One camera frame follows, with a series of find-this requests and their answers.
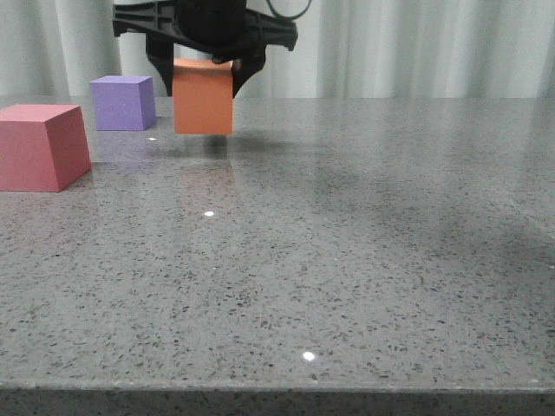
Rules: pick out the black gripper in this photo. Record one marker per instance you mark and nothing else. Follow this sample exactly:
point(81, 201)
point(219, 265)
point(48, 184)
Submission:
point(225, 30)

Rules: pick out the orange foam cube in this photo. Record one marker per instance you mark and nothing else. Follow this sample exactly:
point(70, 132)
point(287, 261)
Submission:
point(202, 96)

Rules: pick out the purple foam cube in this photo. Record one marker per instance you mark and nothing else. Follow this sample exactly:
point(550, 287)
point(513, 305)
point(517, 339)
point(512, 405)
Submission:
point(123, 103)

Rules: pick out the grey pleated curtain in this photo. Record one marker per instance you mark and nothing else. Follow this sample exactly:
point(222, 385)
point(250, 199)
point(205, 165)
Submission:
point(345, 49)

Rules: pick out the pink foam cube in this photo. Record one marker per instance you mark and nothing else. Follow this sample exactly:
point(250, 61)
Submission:
point(44, 147)

